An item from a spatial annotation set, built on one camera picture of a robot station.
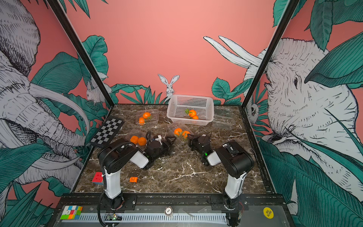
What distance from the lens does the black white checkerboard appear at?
Answer: 3.13ft

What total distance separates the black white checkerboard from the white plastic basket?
393mm

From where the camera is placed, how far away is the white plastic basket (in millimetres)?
1049
